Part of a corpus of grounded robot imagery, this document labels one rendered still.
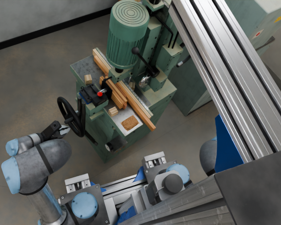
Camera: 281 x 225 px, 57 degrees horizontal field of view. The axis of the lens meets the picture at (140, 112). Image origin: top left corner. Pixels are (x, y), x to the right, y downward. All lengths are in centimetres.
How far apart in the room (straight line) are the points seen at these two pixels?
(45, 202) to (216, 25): 89
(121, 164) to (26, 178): 155
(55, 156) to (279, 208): 74
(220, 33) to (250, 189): 25
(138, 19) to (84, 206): 88
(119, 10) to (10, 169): 77
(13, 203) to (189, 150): 162
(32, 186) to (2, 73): 203
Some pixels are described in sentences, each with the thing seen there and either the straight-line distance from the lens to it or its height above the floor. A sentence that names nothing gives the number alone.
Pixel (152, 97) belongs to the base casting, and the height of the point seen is 80.
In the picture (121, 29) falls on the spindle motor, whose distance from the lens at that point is 119.
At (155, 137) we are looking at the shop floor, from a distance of 258.
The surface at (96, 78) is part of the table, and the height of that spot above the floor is 90.
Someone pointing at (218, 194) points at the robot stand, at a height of 202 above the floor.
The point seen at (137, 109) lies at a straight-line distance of 158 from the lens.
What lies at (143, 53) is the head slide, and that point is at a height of 124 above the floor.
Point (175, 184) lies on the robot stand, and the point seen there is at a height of 157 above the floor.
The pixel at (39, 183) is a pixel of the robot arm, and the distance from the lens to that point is 100.
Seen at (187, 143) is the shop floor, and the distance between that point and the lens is 266.
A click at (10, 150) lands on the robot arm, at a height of 105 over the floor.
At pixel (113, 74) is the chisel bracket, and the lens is 153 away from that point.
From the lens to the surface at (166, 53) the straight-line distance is 142.
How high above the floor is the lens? 232
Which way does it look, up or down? 61 degrees down
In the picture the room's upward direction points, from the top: 24 degrees clockwise
